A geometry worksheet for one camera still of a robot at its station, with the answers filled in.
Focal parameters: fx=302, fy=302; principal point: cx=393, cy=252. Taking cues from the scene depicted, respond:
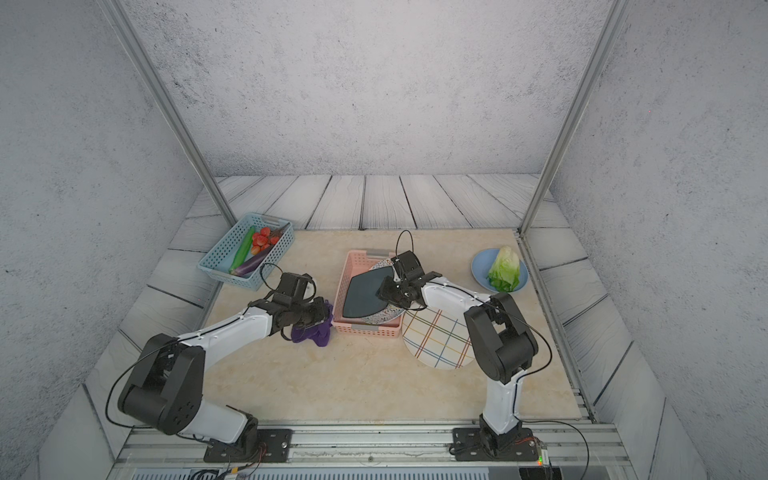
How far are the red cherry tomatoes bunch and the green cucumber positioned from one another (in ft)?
0.08

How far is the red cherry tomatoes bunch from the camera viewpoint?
1.14m

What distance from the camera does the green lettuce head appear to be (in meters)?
1.01

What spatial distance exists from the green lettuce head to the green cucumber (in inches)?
35.4

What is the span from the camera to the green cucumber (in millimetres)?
1099
